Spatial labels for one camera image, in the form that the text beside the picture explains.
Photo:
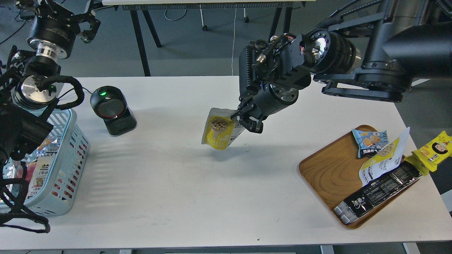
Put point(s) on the blue snack packet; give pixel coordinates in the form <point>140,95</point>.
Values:
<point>369,142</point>

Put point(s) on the wooden tray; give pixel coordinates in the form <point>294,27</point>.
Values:
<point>332,173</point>

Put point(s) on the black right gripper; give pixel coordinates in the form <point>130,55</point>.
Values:
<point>269,100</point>

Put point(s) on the black legged background table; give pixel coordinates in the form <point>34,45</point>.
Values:
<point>192,42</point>

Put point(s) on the black barcode scanner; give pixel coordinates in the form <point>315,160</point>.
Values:
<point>109,103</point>

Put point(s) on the yellow white snack bag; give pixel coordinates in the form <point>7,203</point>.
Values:
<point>387,159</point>

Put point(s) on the black long snack package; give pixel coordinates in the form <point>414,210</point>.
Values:
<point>372,195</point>

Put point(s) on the light blue plastic basket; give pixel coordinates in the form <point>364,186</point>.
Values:
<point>57,195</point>

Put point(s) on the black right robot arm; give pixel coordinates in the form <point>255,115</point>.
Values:
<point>373,52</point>

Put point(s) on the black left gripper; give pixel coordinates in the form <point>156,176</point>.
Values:
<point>53,33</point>

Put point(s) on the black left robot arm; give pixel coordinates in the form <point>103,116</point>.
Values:
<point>32,86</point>

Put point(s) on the snack bags in basket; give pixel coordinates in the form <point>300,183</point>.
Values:
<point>38,165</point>

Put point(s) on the yellow white snack pouch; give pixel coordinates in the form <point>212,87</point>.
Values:
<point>220,129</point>

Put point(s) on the yellow cartoon snack packet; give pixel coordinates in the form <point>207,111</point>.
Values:
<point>427,158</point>

